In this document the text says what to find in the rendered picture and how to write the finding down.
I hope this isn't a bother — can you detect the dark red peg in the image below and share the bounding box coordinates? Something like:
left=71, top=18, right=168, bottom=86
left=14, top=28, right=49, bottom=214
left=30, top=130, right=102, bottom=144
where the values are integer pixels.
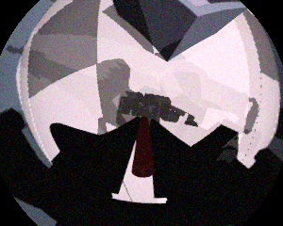
left=131, top=117, right=154, bottom=178

